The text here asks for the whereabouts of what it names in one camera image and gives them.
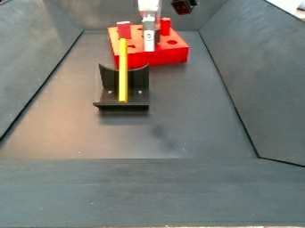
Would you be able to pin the white second gripper body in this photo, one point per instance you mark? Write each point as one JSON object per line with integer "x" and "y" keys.
{"x": 149, "y": 7}

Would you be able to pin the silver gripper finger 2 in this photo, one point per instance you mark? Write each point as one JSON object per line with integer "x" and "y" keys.
{"x": 149, "y": 32}

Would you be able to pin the yellow two-pronged square-circle object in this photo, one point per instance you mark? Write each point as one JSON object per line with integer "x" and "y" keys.
{"x": 123, "y": 70}

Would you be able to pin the black curved regrasp stand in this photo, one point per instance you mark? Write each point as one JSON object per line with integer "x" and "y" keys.
{"x": 137, "y": 89}

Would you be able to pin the red star peg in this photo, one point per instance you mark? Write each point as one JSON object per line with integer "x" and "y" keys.
{"x": 165, "y": 25}

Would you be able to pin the pink rectangular peg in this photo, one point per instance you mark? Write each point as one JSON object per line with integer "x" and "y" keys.
{"x": 124, "y": 29}

